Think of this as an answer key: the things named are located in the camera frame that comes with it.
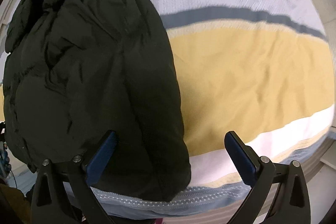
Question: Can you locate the black puffer jacket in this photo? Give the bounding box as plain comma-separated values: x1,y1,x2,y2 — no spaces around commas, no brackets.
3,0,191,202

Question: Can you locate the striped bed duvet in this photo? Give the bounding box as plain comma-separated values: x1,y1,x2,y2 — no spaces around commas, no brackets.
93,0,335,220

